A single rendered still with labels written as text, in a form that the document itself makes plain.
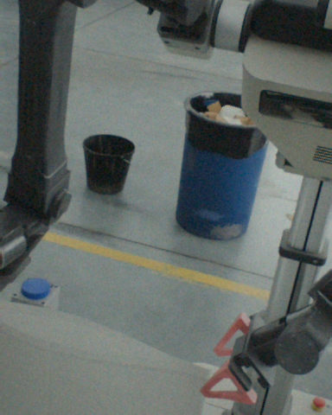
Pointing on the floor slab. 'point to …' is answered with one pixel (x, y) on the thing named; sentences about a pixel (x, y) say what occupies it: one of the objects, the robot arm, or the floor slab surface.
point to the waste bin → (218, 169)
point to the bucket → (107, 162)
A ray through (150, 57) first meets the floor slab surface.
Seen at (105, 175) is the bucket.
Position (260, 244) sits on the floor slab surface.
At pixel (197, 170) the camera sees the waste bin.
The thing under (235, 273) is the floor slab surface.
